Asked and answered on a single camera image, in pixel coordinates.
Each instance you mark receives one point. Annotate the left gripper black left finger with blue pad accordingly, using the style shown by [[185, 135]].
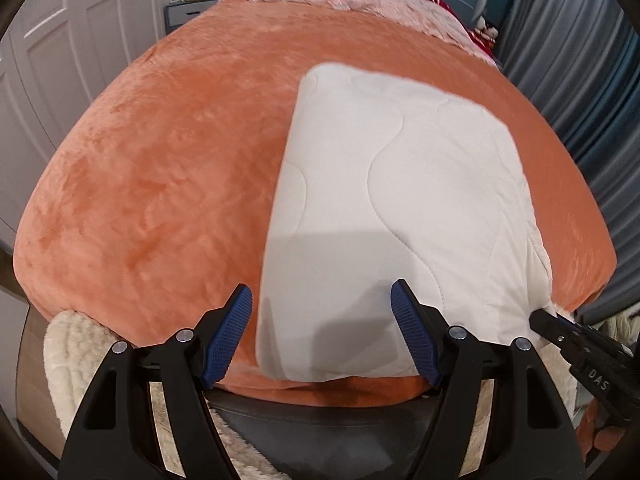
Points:
[[113, 435]]

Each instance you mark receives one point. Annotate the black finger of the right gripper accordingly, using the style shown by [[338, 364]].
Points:
[[606, 368]]

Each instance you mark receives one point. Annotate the black leather bench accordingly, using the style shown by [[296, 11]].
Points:
[[330, 443]]

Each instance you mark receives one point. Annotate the orange plush bed blanket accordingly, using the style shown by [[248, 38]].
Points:
[[158, 202]]

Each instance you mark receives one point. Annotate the grey blue curtain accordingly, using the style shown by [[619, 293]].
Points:
[[577, 61]]

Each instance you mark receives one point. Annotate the red white plush toy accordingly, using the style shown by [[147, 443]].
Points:
[[483, 35]]

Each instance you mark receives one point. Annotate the white wardrobe doors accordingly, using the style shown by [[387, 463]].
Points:
[[57, 56]]

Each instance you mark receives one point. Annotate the dark bedside table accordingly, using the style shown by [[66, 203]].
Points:
[[179, 13]]

